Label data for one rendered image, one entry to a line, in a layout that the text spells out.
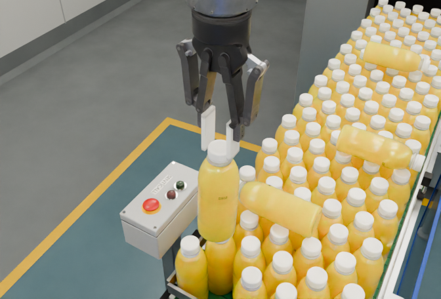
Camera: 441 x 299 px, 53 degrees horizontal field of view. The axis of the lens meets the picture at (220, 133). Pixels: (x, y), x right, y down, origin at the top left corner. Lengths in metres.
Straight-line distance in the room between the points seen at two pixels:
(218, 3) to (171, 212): 0.57
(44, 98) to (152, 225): 2.64
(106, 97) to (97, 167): 0.77
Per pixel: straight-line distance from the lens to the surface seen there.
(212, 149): 0.68
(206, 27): 0.55
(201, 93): 0.64
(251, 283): 0.88
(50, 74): 3.81
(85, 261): 2.34
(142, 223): 0.97
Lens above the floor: 1.83
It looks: 39 degrees down
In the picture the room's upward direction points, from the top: straight up
